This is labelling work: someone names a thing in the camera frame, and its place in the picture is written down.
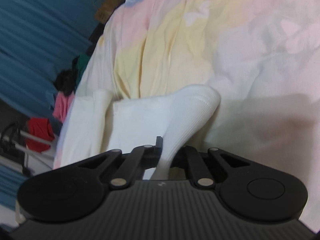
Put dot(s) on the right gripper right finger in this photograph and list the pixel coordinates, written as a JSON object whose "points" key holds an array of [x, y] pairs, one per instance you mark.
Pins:
{"points": [[207, 170]]}

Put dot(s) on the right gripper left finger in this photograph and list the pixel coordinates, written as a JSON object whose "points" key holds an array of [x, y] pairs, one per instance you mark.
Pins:
{"points": [[120, 170]]}

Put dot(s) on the white garment with ribbed cuffs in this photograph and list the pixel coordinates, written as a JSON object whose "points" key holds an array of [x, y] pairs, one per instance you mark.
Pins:
{"points": [[96, 123]]}

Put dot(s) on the pink garment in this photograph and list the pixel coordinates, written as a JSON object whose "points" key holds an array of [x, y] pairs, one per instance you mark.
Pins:
{"points": [[62, 105]]}

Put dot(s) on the red garment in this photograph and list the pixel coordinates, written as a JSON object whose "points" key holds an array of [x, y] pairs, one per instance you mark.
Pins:
{"points": [[41, 128]]}

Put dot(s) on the black garment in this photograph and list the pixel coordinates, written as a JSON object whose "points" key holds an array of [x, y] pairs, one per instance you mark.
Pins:
{"points": [[66, 80]]}

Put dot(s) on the green garment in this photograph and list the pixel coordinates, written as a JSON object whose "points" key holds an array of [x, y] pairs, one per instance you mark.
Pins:
{"points": [[81, 63]]}

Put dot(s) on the pastel patterned bed sheet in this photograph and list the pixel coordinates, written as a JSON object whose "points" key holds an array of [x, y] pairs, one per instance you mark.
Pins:
{"points": [[261, 56]]}

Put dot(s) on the cardboard box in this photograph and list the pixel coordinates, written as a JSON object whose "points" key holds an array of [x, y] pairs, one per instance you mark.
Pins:
{"points": [[106, 9]]}

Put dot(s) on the blue curtain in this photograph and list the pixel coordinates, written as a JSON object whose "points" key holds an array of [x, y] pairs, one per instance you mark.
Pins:
{"points": [[39, 39]]}

